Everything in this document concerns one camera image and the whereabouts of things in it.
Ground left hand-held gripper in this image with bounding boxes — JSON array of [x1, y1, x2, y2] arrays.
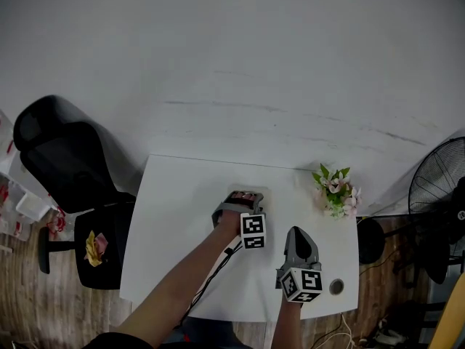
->
[[211, 190, 268, 250]]

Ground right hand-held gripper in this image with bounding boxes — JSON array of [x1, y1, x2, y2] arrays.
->
[[275, 225, 324, 304]]

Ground person's left forearm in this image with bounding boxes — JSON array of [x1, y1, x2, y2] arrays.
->
[[108, 227, 243, 349]]

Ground person's right forearm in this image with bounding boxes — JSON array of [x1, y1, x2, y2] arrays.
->
[[276, 296, 304, 349]]

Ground person's left hand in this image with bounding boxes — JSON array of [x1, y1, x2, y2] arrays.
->
[[217, 191, 257, 238]]

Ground potted pink flowers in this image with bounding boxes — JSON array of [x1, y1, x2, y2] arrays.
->
[[311, 163, 363, 220]]

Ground person's dark clothing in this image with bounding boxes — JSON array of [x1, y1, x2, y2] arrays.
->
[[81, 318, 255, 349]]

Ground white grey device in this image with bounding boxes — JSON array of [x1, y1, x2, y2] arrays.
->
[[373, 327, 406, 347]]

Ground small black office chair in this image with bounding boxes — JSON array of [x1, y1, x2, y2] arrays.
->
[[394, 185, 465, 290]]

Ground black standing fan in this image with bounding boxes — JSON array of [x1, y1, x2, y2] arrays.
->
[[357, 136, 465, 267]]

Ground yellow crumpled cloth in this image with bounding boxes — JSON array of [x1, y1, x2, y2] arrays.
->
[[84, 230, 105, 268]]

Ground round orange table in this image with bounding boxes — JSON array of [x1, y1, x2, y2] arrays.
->
[[428, 270, 465, 349]]

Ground black mesh office chair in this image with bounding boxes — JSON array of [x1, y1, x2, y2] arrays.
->
[[13, 95, 137, 290]]

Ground white plastic tray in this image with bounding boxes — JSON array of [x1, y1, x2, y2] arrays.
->
[[15, 191, 52, 225]]

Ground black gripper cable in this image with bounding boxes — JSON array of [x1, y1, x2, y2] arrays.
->
[[173, 241, 243, 330]]

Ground white floor cable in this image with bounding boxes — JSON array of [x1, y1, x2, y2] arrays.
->
[[312, 313, 357, 349]]

